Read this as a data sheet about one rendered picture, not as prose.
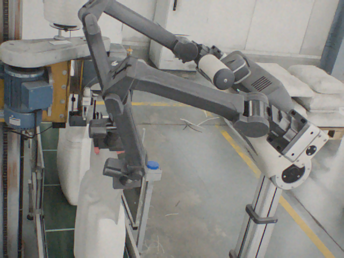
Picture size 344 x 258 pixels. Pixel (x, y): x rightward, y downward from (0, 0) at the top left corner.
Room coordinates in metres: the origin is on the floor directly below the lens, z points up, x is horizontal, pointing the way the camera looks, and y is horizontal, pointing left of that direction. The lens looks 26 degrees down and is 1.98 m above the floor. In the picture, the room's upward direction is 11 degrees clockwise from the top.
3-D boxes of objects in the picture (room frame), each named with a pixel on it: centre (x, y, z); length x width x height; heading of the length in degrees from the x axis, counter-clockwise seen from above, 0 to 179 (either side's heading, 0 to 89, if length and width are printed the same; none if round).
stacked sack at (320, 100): (4.72, -1.55, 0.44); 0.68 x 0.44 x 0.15; 113
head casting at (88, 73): (2.04, 0.38, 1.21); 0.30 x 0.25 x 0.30; 23
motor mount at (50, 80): (1.74, 0.56, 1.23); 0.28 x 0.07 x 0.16; 23
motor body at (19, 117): (1.65, 0.62, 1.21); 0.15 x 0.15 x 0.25
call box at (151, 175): (1.91, 0.06, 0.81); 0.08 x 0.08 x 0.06; 23
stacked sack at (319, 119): (4.72, -1.57, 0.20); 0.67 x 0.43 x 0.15; 113
